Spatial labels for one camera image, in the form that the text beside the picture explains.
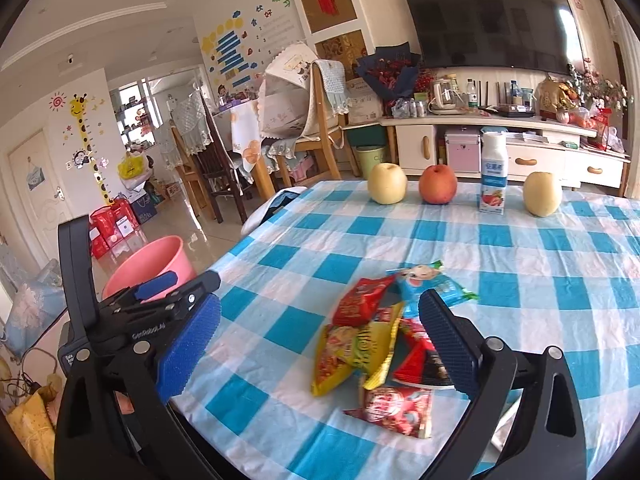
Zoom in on yellow-green apple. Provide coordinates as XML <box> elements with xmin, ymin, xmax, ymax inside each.
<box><xmin>367</xmin><ymin>162</ymin><xmax>408</xmax><ymax>206</ymax></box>

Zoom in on black television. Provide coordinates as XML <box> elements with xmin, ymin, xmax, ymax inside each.
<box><xmin>399</xmin><ymin>0</ymin><xmax>587</xmax><ymax>77</ymax></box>

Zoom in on red silver snack wrapper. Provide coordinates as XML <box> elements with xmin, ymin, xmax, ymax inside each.
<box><xmin>342</xmin><ymin>384</ymin><xmax>434</xmax><ymax>440</ymax></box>

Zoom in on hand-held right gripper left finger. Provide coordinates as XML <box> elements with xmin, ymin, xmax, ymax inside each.
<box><xmin>54</xmin><ymin>292</ymin><xmax>222</xmax><ymax>480</ymax></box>

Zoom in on white electric kettle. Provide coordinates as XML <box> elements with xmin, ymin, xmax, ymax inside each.
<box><xmin>430</xmin><ymin>76</ymin><xmax>460</xmax><ymax>112</ymax></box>

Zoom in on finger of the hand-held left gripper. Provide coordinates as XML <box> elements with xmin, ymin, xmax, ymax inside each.
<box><xmin>134</xmin><ymin>270</ymin><xmax>180</xmax><ymax>306</ymax></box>
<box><xmin>169</xmin><ymin>270</ymin><xmax>222</xmax><ymax>312</ymax></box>

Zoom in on pink plastic bucket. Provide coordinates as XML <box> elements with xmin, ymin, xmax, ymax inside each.
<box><xmin>102</xmin><ymin>235</ymin><xmax>193</xmax><ymax>303</ymax></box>

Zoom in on red gold snack wrapper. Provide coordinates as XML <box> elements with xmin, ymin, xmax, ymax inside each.
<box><xmin>331</xmin><ymin>276</ymin><xmax>399</xmax><ymax>328</ymax></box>

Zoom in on pack of small bottles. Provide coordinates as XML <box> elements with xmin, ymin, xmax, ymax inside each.
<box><xmin>391</xmin><ymin>97</ymin><xmax>430</xmax><ymax>119</ymax></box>

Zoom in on blue checked tablecloth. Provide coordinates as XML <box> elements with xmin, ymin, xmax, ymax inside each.
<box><xmin>170</xmin><ymin>180</ymin><xmax>640</xmax><ymax>480</ymax></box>

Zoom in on yellow plastic bag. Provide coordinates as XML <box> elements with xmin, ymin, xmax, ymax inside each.
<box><xmin>117</xmin><ymin>152</ymin><xmax>149</xmax><ymax>182</ymax></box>

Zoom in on pink flower arrangement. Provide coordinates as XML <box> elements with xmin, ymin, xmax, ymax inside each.
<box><xmin>567</xmin><ymin>60</ymin><xmax>630</xmax><ymax>113</ymax></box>

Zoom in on green waste bin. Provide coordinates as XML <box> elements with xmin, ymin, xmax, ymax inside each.
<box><xmin>354</xmin><ymin>144</ymin><xmax>388</xmax><ymax>179</ymax></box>

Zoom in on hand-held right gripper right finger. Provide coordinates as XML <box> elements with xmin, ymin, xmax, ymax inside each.
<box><xmin>417</xmin><ymin>289</ymin><xmax>587</xmax><ymax>480</ymax></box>

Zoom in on white fruit yogurt drink bottle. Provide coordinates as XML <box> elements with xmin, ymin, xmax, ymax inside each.
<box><xmin>479</xmin><ymin>132</ymin><xmax>508</xmax><ymax>216</ymax></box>

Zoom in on red apple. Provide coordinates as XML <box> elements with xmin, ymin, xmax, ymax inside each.
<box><xmin>419</xmin><ymin>164</ymin><xmax>458</xmax><ymax>206</ymax></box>

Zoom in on teal snack wrapper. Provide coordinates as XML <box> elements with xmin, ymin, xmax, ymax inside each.
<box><xmin>385</xmin><ymin>259</ymin><xmax>480</xmax><ymax>320</ymax></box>

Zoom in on blue floral cushion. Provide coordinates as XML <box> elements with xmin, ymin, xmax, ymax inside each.
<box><xmin>0</xmin><ymin>259</ymin><xmax>68</xmax><ymax>361</ymax></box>

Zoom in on pink storage box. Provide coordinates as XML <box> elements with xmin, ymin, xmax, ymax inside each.
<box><xmin>444</xmin><ymin>126</ymin><xmax>482</xmax><ymax>175</ymax></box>

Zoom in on dark blue flower bouquet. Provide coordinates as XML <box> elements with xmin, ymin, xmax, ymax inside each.
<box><xmin>354</xmin><ymin>46</ymin><xmax>422</xmax><ymax>111</ymax></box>

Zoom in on yellow pear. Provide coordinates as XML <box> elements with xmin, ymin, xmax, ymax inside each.
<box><xmin>522</xmin><ymin>171</ymin><xmax>563</xmax><ymax>218</ymax></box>

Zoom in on wooden chair with lace covers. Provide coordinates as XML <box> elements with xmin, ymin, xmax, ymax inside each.
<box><xmin>260</xmin><ymin>42</ymin><xmax>351</xmax><ymax>188</ymax></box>

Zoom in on dark wooden chair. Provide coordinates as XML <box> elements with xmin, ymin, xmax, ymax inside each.
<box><xmin>192</xmin><ymin>87</ymin><xmax>251</xmax><ymax>225</ymax></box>

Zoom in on yellow snack bag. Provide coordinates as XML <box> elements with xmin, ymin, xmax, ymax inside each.
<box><xmin>310</xmin><ymin>302</ymin><xmax>407</xmax><ymax>398</ymax></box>

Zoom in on white cloth with orange print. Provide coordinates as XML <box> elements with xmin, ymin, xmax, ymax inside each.
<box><xmin>230</xmin><ymin>102</ymin><xmax>273</xmax><ymax>186</ymax></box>

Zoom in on golden gift bag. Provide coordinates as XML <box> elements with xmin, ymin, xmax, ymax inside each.
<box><xmin>536</xmin><ymin>76</ymin><xmax>577</xmax><ymax>122</ymax></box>

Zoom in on red black milk tea packet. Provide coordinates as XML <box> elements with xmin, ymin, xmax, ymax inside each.
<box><xmin>391</xmin><ymin>319</ymin><xmax>457</xmax><ymax>392</ymax></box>

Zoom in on red gift bag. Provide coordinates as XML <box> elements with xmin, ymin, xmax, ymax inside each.
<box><xmin>591</xmin><ymin>109</ymin><xmax>617</xmax><ymax>150</ymax></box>

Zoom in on white television cabinet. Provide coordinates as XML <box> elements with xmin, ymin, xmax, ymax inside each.
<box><xmin>380</xmin><ymin>110</ymin><xmax>632</xmax><ymax>198</ymax></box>

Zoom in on giraffe wall sticker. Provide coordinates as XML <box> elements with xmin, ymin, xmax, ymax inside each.
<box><xmin>65</xmin><ymin>92</ymin><xmax>117</xmax><ymax>206</ymax></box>

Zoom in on red gift boxes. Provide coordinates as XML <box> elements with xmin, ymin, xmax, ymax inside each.
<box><xmin>89</xmin><ymin>199</ymin><xmax>142</xmax><ymax>260</ymax></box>

